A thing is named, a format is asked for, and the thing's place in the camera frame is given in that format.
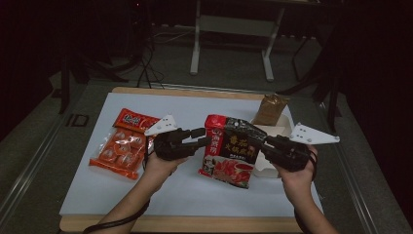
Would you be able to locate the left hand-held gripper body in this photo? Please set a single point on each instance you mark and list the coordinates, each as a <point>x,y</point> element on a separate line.
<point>168,144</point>

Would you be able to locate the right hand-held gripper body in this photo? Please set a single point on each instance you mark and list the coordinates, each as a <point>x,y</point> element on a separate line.
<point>292,156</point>

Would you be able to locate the gold foil packet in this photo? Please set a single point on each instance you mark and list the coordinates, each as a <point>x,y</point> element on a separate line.
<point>269,109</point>

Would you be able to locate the red and black food packet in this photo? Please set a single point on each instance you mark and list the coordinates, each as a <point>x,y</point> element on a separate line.
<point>232,152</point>

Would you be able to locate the clear packet of orange pieces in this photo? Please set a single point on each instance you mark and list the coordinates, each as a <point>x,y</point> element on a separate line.
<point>121,148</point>

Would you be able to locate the person's left hand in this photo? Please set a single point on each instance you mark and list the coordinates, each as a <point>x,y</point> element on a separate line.
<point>160,169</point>

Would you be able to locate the person's right hand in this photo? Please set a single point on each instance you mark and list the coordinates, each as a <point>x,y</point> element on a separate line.
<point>300,183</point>

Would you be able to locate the white table mat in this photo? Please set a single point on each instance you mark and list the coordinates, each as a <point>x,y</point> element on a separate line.
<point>181,198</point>

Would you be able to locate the dark metal stand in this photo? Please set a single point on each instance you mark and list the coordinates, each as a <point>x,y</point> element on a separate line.
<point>324,84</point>
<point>81,71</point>

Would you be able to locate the white metal stand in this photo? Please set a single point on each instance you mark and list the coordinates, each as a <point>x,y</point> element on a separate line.
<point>233,26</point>

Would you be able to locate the metal floor rail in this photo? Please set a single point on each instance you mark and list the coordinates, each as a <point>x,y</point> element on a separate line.
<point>29,169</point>
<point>357,188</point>

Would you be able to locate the black rectangular floor bracket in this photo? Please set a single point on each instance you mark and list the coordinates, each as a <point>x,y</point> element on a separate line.
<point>78,120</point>

